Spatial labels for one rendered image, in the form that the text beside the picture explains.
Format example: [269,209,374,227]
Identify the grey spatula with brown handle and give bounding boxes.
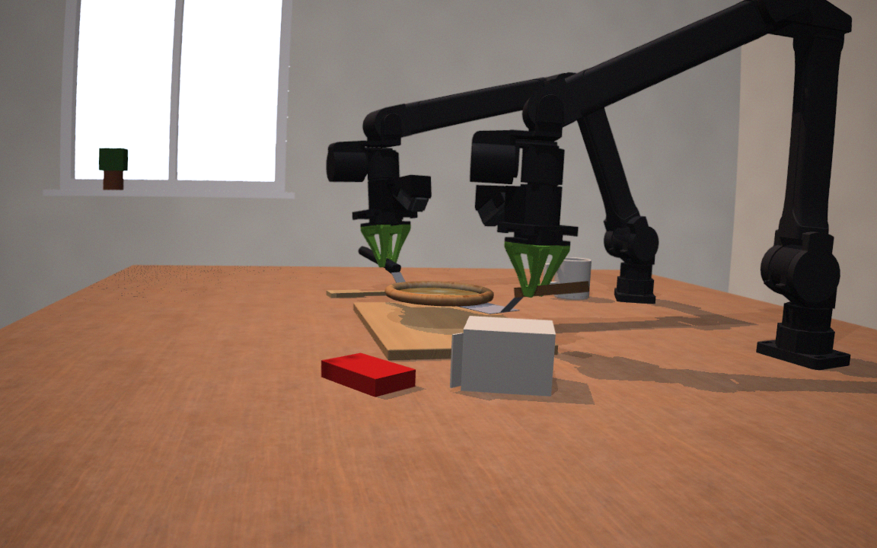
[458,281,589,314]

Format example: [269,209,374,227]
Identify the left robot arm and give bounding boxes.
[470,0,852,370]

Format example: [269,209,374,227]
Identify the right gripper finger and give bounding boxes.
[387,225,411,263]
[361,225,391,267]

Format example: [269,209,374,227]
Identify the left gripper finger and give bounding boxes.
[504,241,550,298]
[527,245,570,285]

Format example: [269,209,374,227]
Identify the tan wooden spatula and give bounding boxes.
[327,289,386,298]

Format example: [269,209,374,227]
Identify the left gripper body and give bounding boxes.
[497,184,579,246]

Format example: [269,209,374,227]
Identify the round cheese pizza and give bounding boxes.
[385,281,494,307]

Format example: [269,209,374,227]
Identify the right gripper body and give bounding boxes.
[352,178,418,227]

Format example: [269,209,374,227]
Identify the red rectangular block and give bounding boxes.
[321,353,416,397]

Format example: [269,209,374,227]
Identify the grey mug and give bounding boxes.
[543,257,592,300]

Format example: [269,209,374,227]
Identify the wooden cutting board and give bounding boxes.
[353,302,507,360]

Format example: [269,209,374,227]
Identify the grey metal turner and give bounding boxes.
[359,246,405,283]

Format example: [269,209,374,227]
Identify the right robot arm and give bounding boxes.
[327,72,659,304]

